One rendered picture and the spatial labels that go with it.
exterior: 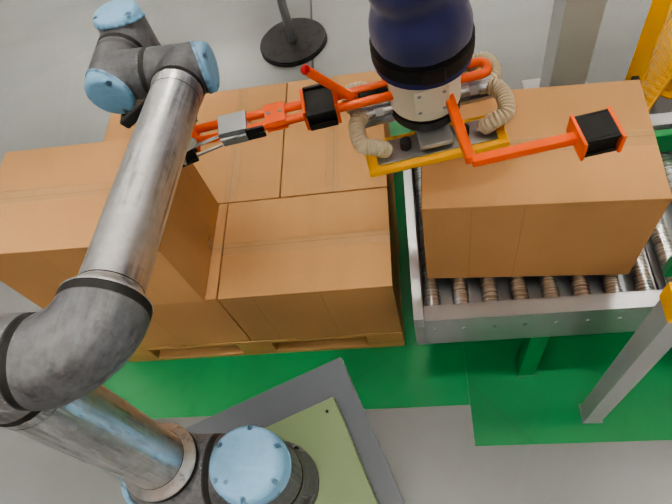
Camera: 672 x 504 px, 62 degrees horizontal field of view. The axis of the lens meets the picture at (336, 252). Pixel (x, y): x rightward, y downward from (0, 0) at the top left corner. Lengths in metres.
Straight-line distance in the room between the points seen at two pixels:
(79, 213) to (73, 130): 1.88
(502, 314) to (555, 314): 0.15
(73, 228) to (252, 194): 0.66
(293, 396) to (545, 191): 0.84
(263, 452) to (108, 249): 0.57
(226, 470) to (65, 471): 1.55
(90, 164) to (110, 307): 1.28
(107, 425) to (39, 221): 1.06
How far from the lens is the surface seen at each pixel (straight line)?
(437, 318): 1.72
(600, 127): 1.28
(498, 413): 2.26
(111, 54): 1.13
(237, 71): 3.50
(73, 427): 0.90
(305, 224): 2.01
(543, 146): 1.25
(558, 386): 2.31
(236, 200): 2.15
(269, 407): 1.55
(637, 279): 1.92
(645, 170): 1.62
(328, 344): 2.35
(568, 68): 2.82
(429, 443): 2.23
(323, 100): 1.37
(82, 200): 1.87
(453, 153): 1.39
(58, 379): 0.71
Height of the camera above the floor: 2.18
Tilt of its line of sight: 58 degrees down
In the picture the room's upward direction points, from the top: 19 degrees counter-clockwise
